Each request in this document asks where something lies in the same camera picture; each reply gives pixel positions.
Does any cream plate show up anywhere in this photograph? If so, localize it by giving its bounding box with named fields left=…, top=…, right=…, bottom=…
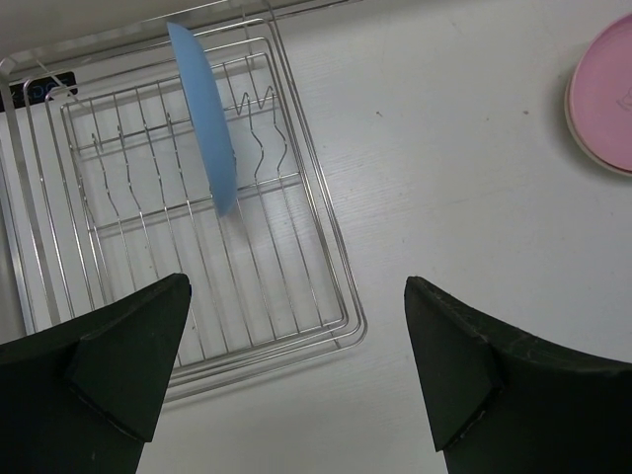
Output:
left=564, top=76, right=631, bottom=180

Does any blue plate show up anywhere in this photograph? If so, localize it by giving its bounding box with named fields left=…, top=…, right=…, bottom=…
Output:
left=167, top=22, right=237, bottom=217

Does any pink plate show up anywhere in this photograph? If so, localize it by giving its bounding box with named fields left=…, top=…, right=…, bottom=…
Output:
left=570, top=14, right=631, bottom=172

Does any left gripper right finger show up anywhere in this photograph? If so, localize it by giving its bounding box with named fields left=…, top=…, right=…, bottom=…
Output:
left=404, top=276, right=631, bottom=473

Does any metal wire dish rack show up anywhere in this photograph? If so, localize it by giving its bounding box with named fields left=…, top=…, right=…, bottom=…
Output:
left=1, top=1, right=367, bottom=401

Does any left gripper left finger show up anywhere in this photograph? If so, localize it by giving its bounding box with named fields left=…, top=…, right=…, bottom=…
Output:
left=1, top=274, right=192, bottom=473

